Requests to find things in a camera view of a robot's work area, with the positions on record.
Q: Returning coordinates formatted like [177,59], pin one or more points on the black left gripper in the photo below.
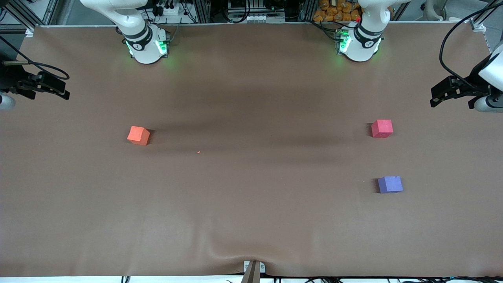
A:
[470,86]

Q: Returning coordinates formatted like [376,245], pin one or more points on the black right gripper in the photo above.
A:
[8,78]

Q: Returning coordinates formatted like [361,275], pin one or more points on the orange foam block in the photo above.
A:
[138,135]

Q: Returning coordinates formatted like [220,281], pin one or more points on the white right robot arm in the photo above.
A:
[145,47]

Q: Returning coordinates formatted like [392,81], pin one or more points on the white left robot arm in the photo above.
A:
[363,43]

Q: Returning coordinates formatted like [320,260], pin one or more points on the red foam block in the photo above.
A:
[382,128]

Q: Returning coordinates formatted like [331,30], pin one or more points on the beige curved background object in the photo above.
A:
[432,10]

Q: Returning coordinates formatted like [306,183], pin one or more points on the purple foam block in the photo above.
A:
[390,184]

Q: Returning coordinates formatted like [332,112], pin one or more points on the pile of orange items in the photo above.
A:
[334,13]

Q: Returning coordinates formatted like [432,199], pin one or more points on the white power strip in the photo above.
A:
[169,10]

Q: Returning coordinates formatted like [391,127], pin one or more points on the white connector block row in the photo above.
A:
[255,18]

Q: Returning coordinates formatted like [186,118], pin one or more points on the brown table cover mat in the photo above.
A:
[251,216]

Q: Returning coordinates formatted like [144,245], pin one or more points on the metal table corner bracket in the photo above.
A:
[478,26]
[30,32]

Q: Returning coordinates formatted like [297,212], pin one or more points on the aluminium frame post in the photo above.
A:
[202,11]
[307,10]

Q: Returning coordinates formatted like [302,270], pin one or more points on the metal table clamp bracket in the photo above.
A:
[254,271]

